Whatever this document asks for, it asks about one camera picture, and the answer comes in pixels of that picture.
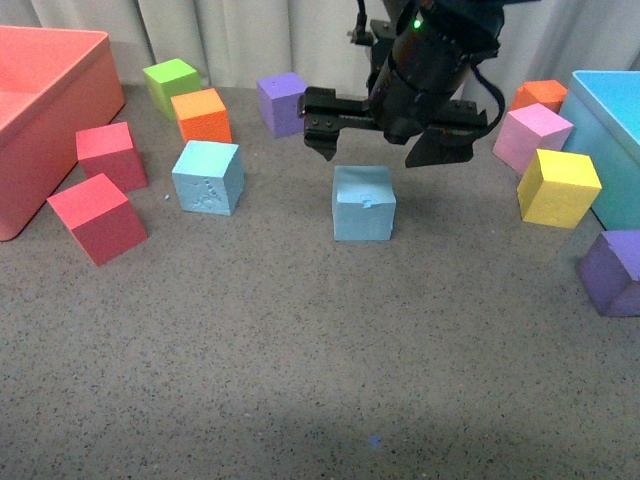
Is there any green foam cube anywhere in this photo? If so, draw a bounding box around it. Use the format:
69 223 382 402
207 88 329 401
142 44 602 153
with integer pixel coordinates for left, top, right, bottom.
142 58 201 120

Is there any red foam cube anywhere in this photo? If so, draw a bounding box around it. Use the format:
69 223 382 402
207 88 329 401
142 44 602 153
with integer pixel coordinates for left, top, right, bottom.
75 122 148 192
47 173 148 266

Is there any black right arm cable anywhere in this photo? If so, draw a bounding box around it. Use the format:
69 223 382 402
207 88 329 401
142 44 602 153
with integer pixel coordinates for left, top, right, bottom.
469 59 506 132

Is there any orange foam cube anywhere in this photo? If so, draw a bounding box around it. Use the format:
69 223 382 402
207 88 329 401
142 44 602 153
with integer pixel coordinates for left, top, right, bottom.
509 80 568 113
171 88 233 143

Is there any orange foam cube left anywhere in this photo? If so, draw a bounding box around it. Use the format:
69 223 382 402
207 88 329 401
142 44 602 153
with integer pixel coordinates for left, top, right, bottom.
171 88 233 143

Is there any red foam cube front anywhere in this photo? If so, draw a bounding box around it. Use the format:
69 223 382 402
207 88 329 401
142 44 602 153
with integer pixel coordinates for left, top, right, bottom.
47 173 148 266

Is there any pink foam cube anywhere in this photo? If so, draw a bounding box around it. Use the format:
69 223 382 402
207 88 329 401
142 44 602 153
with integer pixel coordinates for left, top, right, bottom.
493 103 574 174

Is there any orange foam cube right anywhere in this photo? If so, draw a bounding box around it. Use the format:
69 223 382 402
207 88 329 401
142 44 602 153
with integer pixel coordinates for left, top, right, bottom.
509 80 568 113

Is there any grey curtain backdrop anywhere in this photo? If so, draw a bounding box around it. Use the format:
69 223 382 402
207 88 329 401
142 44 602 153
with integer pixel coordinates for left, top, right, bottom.
1 1 639 96

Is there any light blue cube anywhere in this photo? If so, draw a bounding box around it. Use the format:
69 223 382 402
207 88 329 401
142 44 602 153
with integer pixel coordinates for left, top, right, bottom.
332 166 396 241
172 140 245 216

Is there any dark purple foam cube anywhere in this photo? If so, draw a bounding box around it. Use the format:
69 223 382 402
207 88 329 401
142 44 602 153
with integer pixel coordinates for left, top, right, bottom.
577 230 639 317

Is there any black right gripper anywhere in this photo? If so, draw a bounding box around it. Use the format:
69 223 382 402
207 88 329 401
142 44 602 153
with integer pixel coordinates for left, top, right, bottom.
298 1 500 168

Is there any purple foam cube back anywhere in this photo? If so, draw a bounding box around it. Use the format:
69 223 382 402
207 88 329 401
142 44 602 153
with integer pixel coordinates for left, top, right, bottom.
256 72 307 138

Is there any red foam cube rear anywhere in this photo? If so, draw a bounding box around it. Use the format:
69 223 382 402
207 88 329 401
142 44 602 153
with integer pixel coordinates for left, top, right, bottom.
75 122 148 192

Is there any yellow foam cube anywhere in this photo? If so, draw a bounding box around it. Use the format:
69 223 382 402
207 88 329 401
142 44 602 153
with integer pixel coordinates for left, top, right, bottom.
517 149 602 229

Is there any red plastic bin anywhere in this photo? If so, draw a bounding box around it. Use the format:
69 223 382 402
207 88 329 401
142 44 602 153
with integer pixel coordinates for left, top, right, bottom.
1 25 125 241

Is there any light blue plastic bin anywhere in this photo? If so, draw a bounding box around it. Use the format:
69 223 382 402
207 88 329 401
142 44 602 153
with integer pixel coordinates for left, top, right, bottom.
560 70 639 230

